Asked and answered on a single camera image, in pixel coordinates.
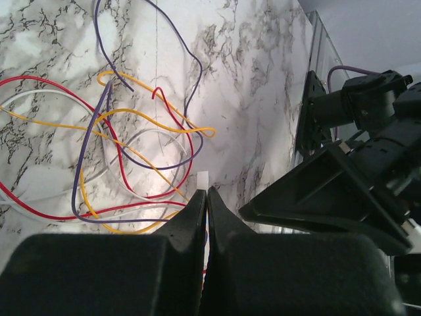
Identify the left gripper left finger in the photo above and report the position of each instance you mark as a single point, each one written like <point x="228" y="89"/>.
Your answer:
<point x="86" y="274"/>

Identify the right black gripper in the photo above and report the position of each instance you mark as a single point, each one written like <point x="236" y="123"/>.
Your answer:
<point x="354" y="192"/>

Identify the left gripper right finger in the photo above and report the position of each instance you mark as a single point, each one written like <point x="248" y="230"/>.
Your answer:
<point x="292" y="274"/>

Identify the white zip tie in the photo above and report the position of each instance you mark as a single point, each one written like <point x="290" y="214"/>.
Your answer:
<point x="203" y="180"/>

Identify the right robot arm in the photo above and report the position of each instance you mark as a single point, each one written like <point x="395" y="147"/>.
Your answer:
<point x="375" y="101"/>

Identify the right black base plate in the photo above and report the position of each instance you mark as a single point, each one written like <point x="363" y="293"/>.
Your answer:
<point x="310" y="135"/>

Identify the aluminium front rail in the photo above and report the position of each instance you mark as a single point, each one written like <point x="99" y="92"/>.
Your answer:
<point x="325" y="61"/>

